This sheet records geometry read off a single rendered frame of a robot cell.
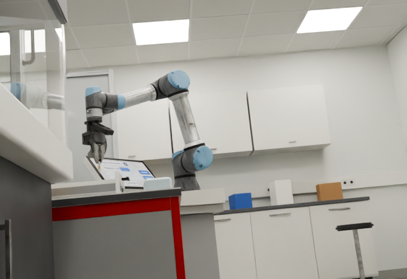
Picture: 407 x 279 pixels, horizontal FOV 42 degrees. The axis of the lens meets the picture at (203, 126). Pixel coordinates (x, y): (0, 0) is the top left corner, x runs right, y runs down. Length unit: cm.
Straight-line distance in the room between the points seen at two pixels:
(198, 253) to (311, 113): 372
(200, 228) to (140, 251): 95
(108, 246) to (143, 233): 12
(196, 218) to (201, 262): 22
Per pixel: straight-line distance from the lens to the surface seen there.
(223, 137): 602
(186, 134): 277
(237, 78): 659
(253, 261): 557
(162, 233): 188
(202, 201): 273
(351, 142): 668
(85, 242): 190
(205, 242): 280
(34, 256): 157
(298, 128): 617
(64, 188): 252
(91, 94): 255
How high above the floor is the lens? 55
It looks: 13 degrees up
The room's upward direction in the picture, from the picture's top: 6 degrees counter-clockwise
